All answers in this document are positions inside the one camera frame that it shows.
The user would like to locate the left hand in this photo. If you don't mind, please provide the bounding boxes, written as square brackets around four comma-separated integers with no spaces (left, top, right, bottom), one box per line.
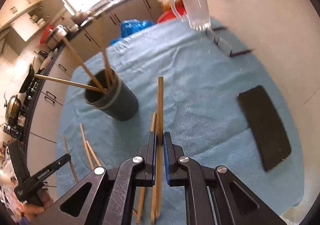
[21,190,54,222]

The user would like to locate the dark utensil holder cup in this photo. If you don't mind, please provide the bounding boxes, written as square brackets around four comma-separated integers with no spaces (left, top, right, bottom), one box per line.
[84,69,139,121]

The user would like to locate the blue terry cloth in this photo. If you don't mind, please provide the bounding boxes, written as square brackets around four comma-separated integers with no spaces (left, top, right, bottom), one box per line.
[56,20,304,215]

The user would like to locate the black smartphone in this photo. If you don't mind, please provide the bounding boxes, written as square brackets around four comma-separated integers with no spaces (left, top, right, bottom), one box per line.
[236,85,291,171]

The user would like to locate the blue plastic bag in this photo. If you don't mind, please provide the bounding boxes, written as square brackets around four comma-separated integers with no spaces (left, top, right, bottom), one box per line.
[110,19,155,45]

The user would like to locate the black eyeglasses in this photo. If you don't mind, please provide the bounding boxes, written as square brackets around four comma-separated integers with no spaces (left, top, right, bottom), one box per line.
[206,26,253,57]

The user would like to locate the red plastic basin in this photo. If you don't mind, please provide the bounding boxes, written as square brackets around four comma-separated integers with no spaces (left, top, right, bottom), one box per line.
[157,0,185,23]

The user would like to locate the steel rice cooker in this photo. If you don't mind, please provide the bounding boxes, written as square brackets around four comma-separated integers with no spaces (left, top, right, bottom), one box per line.
[45,24,68,50]

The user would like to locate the clear glass mug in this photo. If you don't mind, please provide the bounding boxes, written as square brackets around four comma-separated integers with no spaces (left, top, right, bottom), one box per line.
[169,0,211,31]

